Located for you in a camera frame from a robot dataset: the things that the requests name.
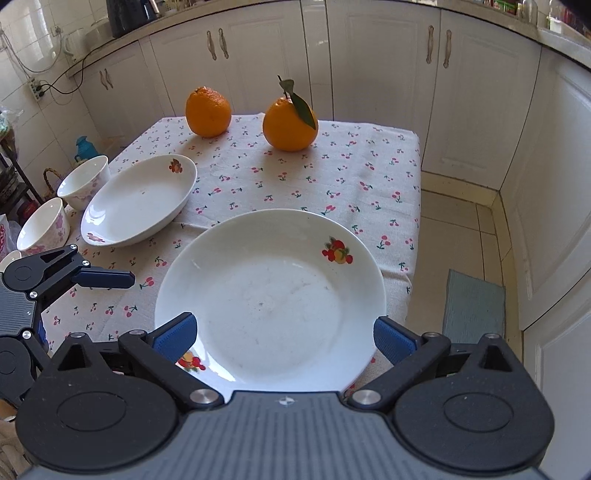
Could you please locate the blue thermos jug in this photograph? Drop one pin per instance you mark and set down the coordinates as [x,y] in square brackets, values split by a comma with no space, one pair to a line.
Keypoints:
[85,150]

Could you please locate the wicker basket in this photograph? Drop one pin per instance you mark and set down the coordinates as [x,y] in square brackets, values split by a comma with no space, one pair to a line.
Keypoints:
[52,179]

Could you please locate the bumpy orange without leaf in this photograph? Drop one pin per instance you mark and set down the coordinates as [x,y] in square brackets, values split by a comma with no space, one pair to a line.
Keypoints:
[207,112]

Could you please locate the white floral bowl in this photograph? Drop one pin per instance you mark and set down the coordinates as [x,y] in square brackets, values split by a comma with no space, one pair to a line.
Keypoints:
[45,230]
[8,259]
[84,182]

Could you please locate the grey floor mat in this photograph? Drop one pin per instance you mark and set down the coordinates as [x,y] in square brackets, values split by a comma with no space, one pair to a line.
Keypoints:
[473,308]

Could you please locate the white electric kettle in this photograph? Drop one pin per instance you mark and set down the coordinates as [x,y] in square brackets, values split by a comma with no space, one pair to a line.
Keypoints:
[75,45]

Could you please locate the white deep plate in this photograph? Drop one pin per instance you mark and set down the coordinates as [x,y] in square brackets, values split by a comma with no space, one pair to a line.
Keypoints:
[285,301]
[139,201]

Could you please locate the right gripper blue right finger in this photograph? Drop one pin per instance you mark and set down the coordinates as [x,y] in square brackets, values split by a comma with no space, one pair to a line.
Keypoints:
[394,340]

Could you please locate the orange with green leaf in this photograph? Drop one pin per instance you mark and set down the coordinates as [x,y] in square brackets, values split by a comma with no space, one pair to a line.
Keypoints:
[290,125]

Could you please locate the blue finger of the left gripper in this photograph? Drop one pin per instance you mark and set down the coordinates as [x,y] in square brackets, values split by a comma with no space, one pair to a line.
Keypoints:
[95,277]

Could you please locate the white power strip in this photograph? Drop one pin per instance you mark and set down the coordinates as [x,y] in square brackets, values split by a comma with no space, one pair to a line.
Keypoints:
[37,89]

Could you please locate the cherry print tablecloth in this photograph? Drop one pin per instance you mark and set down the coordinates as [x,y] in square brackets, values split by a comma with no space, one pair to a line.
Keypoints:
[364,177]

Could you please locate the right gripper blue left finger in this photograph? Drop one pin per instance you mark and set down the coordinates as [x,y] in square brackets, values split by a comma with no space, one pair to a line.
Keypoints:
[174,338]

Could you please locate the black air fryer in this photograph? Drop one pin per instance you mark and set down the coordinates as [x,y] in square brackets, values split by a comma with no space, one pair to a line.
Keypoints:
[126,16]

